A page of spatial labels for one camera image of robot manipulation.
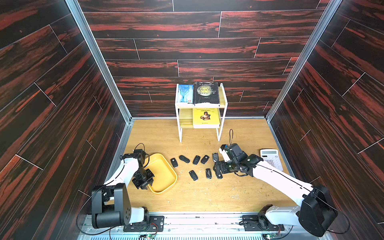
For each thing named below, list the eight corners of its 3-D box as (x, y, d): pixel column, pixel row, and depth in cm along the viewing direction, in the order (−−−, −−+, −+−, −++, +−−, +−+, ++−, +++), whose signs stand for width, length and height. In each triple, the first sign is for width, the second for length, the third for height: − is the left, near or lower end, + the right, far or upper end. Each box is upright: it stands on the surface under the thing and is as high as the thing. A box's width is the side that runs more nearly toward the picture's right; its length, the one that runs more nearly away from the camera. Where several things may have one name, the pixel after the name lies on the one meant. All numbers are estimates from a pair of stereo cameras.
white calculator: (264, 170, 94) (266, 168, 91) (257, 152, 103) (259, 149, 100) (283, 170, 94) (285, 168, 91) (275, 152, 103) (277, 149, 100)
